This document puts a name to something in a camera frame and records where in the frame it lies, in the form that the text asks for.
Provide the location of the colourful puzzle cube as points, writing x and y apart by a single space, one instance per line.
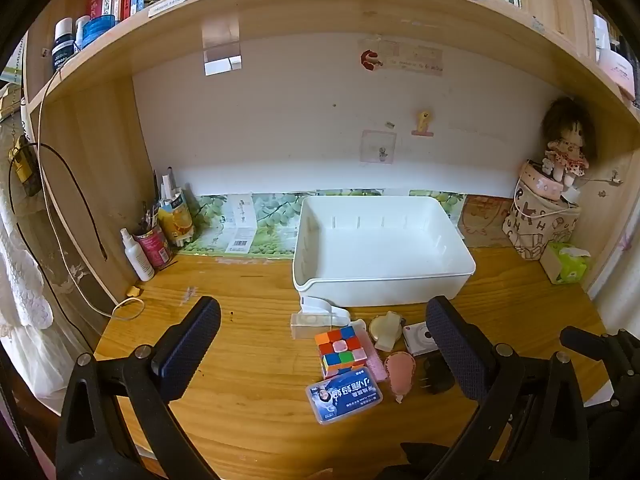
340 350

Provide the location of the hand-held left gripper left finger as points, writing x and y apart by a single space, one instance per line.
192 347

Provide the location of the pink oval pouch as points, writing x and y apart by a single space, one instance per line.
400 375

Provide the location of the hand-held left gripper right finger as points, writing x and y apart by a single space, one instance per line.
455 347

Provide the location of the red wall sticker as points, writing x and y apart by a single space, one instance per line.
371 60

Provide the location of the printed fabric bag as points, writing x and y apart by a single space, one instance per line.
540 230

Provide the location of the dark bottle white cap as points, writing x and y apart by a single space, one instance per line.
62 47

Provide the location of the white lace curtain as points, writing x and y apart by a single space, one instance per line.
30 285

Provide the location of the red can pen holder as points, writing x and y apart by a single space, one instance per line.
155 247

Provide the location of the brown printed paper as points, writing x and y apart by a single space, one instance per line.
487 220

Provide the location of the clear small plastic box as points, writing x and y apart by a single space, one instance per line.
310 327

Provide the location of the white plastic dispenser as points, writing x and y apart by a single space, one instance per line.
320 305

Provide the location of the white spray bottle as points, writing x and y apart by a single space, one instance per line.
137 257

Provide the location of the white toy camera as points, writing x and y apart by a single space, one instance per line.
417 337

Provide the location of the white plastic storage bin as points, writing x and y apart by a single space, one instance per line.
380 250

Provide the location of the small white capped bottle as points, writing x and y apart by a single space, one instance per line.
82 30

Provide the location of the green tissue box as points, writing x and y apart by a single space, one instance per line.
567 262

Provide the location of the yellow snack bag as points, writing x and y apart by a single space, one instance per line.
176 220

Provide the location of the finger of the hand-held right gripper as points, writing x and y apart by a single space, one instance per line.
600 342

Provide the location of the blue plastic tub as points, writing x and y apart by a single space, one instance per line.
100 30

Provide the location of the brass hanging ornament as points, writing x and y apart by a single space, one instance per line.
25 170

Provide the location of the blue card box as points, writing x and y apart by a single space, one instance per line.
345 397

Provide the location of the white shelf label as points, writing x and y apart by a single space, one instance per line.
167 5

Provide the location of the white barcode carton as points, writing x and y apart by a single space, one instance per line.
241 225

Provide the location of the black charger plug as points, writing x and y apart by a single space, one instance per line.
435 375

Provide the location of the pink oblong box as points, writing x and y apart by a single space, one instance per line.
540 180

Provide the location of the metal wall hook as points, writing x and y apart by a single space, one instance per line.
607 178

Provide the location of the brown-haired doll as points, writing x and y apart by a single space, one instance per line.
567 135

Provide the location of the pale pink cosmetic tube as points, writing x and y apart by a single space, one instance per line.
617 72

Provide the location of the taped paper note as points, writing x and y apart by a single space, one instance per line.
415 57

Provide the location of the wooden desk hutch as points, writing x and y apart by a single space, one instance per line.
350 15

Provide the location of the white cosmetic bottle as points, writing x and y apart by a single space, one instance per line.
601 35

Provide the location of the green fruit printed paper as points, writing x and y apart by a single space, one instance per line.
272 225

